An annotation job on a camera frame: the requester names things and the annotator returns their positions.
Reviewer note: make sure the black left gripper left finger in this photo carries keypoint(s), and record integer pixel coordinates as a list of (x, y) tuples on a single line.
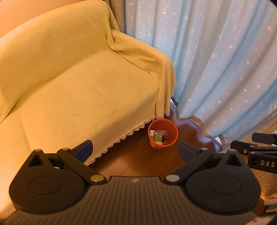
[(74, 159)]

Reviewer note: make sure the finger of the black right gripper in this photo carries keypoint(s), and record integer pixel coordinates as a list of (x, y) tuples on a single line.
[(269, 139), (245, 148)]

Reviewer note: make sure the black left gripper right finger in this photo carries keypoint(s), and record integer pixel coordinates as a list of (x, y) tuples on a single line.
[(195, 160)]

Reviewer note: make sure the green medicine box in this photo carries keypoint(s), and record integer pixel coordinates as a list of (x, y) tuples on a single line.
[(157, 138)]

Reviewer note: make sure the clear plastic cup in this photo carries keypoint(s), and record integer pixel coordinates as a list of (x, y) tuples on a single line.
[(161, 132)]

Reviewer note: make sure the orange plastic mesh basket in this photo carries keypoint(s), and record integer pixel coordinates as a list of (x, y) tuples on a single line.
[(167, 140)]

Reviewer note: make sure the yellow sofa cover blanket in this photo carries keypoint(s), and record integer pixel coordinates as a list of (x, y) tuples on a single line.
[(70, 75)]

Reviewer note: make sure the light blue star curtain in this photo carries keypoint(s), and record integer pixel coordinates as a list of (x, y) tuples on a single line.
[(224, 54)]

